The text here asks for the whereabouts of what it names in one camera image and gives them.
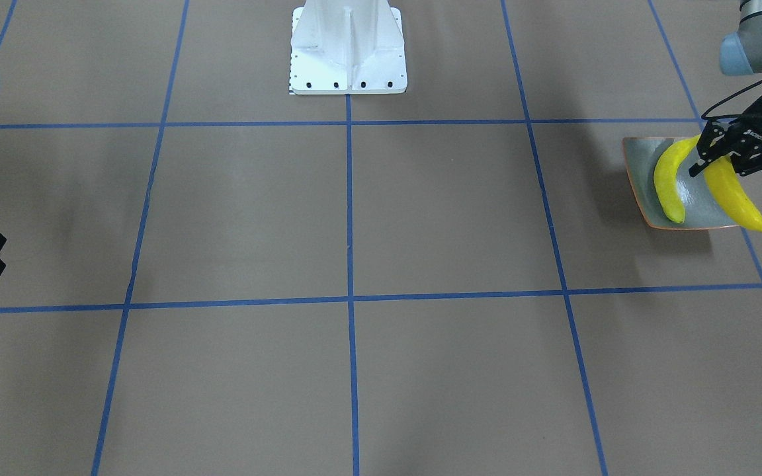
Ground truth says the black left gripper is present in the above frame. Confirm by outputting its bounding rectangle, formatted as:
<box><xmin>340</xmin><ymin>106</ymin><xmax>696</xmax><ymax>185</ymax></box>
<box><xmin>689</xmin><ymin>95</ymin><xmax>762</xmax><ymax>177</ymax></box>

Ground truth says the yellow banana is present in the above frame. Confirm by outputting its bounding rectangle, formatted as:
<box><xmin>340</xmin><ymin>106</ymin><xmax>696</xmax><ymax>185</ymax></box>
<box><xmin>702</xmin><ymin>155</ymin><xmax>762</xmax><ymax>233</ymax></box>
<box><xmin>652</xmin><ymin>135</ymin><xmax>700</xmax><ymax>225</ymax></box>

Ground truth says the grey square plate orange rim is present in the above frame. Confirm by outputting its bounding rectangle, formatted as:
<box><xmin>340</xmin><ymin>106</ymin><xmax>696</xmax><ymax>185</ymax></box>
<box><xmin>622</xmin><ymin>138</ymin><xmax>737</xmax><ymax>230</ymax></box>

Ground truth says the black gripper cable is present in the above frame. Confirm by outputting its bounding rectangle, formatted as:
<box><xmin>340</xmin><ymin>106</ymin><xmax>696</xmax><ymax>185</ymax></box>
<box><xmin>701</xmin><ymin>69</ymin><xmax>762</xmax><ymax>123</ymax></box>

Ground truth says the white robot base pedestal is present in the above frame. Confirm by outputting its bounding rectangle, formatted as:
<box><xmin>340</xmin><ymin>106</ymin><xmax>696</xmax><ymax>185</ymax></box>
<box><xmin>288</xmin><ymin>1</ymin><xmax>408</xmax><ymax>95</ymax></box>

